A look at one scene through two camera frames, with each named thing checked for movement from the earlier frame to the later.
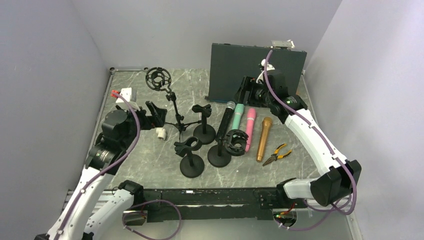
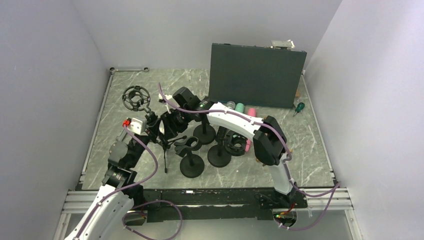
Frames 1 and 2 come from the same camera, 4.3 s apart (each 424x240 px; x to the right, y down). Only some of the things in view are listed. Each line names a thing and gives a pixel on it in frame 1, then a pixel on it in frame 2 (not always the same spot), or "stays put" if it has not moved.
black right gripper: x=249 y=84 → x=171 y=128
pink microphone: x=251 y=116 stays put
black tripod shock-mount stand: x=158 y=78 → x=138 y=98
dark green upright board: x=230 y=63 stays put
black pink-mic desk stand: x=205 y=133 stays put
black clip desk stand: x=192 y=165 stays put
